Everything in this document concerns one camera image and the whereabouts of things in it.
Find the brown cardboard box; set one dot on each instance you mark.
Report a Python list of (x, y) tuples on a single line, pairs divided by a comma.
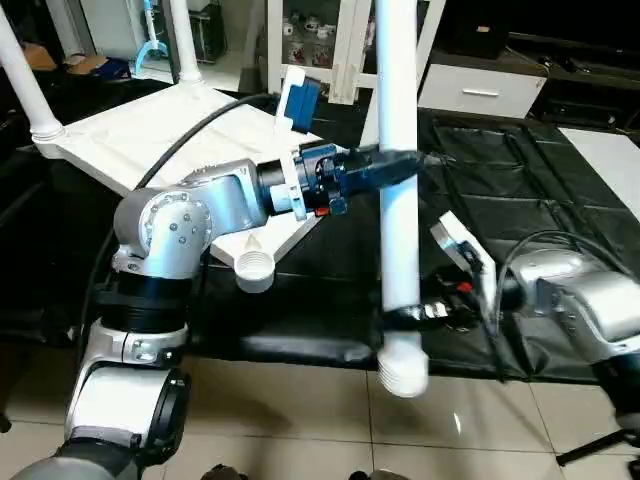
[(95, 68)]

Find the black stand leg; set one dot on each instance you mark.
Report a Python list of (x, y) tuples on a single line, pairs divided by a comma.
[(600, 447)]

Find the white drawer unit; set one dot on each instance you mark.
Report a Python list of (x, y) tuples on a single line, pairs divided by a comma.
[(482, 92)]

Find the white plastic table top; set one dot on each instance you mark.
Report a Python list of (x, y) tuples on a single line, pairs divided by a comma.
[(150, 140)]

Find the blue plastic tool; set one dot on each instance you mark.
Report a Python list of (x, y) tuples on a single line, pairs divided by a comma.
[(150, 45)]

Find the black work mat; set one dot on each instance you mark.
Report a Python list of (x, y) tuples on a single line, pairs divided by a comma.
[(500, 170)]

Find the white flat board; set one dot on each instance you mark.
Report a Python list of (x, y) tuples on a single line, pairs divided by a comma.
[(610, 165)]

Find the white glass-door cabinet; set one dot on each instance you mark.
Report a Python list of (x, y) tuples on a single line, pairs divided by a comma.
[(340, 45)]

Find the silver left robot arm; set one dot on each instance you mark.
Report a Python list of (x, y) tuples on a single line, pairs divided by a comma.
[(170, 230)]

